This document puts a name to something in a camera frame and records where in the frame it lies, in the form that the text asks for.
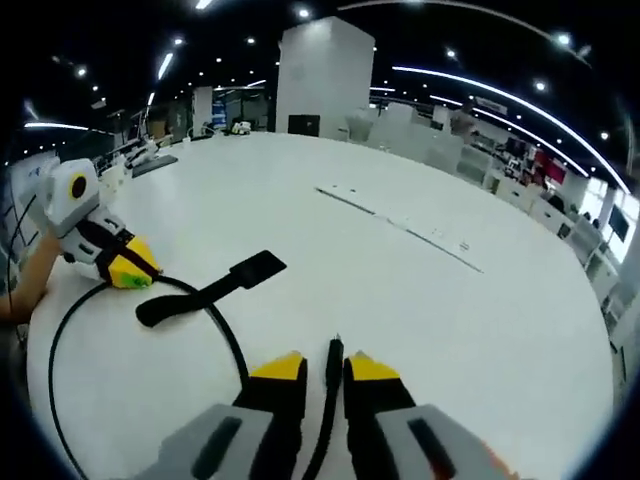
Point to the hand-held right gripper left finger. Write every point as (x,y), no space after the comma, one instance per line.
(260,415)

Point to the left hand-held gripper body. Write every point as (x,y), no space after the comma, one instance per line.
(70,200)

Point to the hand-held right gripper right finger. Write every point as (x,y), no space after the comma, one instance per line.
(395,415)

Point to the dark flat desk mat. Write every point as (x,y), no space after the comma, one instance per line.
(157,164)

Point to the white gripper lying on desk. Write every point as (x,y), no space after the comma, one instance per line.
(142,152)

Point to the white desk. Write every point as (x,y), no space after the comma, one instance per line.
(350,240)

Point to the yellow-green and white object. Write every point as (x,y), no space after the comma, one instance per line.
(240,128)

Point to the white square pillar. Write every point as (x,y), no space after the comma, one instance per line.
(325,75)

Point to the small black monitor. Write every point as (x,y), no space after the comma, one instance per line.
(619,222)

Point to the black wall panel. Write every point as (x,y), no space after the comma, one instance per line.
(304,124)

